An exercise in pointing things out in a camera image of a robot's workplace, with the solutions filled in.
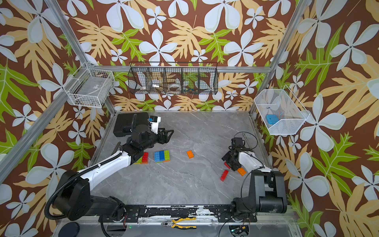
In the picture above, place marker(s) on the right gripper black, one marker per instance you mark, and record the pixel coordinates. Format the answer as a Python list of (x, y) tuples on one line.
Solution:
[(225, 156)]

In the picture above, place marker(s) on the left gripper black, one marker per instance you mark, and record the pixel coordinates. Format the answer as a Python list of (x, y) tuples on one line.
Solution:
[(165, 139)]

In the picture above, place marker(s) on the light blue lego brick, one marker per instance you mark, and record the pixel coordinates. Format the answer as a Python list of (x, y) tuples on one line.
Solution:
[(157, 157)]

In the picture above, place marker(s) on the small red lego brick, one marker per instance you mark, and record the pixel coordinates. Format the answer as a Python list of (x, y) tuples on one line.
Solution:
[(226, 165)]

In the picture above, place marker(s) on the dark blue upturned lego brick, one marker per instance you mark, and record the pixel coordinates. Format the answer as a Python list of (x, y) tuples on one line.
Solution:
[(162, 156)]

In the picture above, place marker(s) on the long red lego brick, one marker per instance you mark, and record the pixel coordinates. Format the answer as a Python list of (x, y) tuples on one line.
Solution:
[(224, 175)]

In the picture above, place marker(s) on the small orange upturned lego brick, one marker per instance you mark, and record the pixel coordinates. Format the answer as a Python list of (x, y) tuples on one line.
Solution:
[(190, 154)]

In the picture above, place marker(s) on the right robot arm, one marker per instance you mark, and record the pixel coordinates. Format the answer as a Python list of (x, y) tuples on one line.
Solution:
[(266, 192)]

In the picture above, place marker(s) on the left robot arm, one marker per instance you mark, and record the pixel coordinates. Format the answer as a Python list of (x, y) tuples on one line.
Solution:
[(72, 198)]

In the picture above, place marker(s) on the long orange lego brick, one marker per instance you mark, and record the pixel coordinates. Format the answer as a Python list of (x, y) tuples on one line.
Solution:
[(242, 171)]

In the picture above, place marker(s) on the black plastic tool case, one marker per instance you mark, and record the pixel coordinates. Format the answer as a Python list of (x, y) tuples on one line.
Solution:
[(124, 121)]

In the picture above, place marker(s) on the grey allen key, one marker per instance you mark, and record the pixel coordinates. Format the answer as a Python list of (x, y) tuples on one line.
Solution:
[(116, 148)]

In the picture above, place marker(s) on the blue sponge in basket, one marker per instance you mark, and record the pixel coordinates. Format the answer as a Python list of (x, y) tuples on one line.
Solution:
[(272, 119)]

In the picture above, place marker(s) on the black round disc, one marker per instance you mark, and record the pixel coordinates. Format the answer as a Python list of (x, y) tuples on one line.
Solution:
[(69, 230)]

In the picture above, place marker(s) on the white wire basket right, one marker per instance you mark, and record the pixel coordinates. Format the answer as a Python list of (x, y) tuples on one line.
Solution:
[(286, 105)]

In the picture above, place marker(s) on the white wire basket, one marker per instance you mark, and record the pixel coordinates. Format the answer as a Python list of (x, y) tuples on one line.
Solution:
[(286, 105), (89, 86)]

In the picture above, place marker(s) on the black wire basket centre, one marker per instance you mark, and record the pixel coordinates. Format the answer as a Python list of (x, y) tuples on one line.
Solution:
[(176, 78)]

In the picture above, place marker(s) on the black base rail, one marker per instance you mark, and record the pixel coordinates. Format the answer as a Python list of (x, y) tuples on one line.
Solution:
[(214, 213)]

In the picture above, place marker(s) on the white wire basket left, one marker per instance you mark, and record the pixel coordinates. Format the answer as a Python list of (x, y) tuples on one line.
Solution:
[(89, 86)]

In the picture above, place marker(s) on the aluminium frame post right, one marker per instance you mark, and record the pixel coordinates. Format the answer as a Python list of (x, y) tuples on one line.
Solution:
[(288, 34)]

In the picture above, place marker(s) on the aluminium frame post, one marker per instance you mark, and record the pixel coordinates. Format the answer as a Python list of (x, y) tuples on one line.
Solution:
[(74, 43), (288, 34)]

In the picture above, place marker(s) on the aluminium frame post left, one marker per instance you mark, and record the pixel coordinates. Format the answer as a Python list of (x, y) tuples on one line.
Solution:
[(74, 43)]

